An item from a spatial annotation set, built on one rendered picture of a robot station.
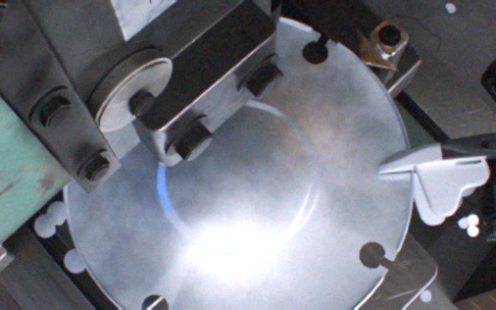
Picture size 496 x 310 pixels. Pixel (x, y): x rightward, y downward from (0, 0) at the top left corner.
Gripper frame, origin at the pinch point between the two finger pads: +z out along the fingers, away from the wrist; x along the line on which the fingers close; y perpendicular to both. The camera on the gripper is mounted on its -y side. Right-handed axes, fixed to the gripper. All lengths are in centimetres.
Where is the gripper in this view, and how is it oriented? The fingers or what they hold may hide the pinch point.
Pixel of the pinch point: (391, 161)
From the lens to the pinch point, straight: 65.0
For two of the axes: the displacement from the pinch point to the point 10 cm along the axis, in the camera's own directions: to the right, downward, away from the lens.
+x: 0.1, 2.6, 9.7
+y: 0.8, 9.6, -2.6
